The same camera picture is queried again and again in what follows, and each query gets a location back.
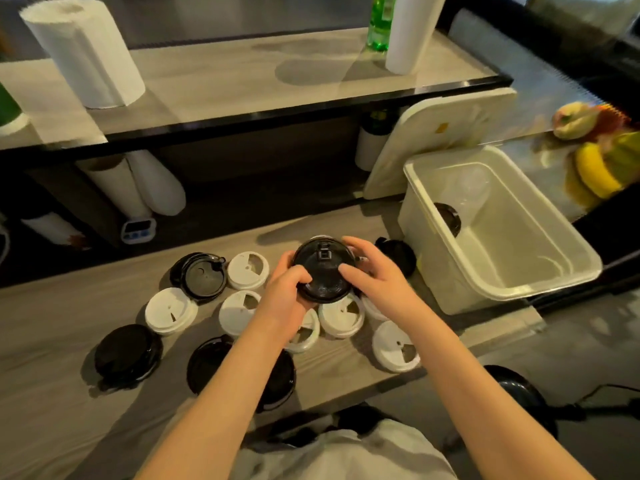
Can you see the green fruit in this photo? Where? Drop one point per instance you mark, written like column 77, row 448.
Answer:
column 625, row 154

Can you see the black glass display case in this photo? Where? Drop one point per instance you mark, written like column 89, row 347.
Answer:
column 615, row 244

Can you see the white paper towel roll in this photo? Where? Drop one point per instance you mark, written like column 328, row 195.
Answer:
column 90, row 59

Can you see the red fruit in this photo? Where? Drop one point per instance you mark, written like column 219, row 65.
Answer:
column 612, row 122

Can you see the pile of black cup lids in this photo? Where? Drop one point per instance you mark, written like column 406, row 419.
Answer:
column 127, row 354

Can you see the person's left hand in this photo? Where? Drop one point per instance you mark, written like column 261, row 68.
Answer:
column 282, row 309

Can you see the yellow banana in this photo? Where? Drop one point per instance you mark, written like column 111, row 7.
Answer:
column 595, row 169

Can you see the white plastic storage bin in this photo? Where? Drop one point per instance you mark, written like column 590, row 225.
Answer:
column 525, row 244

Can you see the person's white shirt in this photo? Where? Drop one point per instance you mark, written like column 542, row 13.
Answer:
column 350, row 454

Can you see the person's right hand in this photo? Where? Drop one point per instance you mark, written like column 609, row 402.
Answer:
column 390, row 289

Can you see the green paper cup stack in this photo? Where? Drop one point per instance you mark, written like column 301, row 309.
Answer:
column 7, row 114

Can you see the white paper cup sleeve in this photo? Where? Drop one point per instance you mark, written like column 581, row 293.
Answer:
column 117, row 189

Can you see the small white digital timer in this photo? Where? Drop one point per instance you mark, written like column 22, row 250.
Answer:
column 138, row 229

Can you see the green plastic bottle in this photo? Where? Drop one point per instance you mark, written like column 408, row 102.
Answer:
column 380, row 19

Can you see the person's left forearm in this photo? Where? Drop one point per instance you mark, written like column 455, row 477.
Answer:
column 215, row 419

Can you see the white canister with black lid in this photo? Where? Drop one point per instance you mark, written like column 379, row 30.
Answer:
column 55, row 229

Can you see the black flap cup lid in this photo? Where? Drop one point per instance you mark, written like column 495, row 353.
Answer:
column 322, row 274

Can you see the pale peach fruit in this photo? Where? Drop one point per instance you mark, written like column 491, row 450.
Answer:
column 575, row 119

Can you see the tall white paper cup stack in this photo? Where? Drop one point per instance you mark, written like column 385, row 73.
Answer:
column 412, row 34

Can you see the white bin lid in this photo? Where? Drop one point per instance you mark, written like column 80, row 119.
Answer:
column 430, row 144

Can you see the person's right forearm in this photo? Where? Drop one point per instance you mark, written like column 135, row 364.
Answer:
column 490, row 409

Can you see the stack of black lids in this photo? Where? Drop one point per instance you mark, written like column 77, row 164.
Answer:
column 448, row 219

